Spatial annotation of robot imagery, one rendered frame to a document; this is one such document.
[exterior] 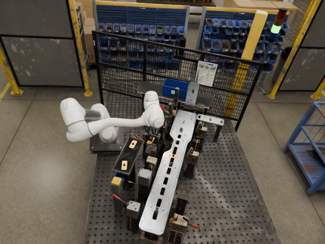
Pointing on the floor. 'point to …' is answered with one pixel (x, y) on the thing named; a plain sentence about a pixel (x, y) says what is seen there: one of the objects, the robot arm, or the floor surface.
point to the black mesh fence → (163, 70)
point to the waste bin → (281, 63)
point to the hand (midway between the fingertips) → (150, 136)
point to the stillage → (309, 151)
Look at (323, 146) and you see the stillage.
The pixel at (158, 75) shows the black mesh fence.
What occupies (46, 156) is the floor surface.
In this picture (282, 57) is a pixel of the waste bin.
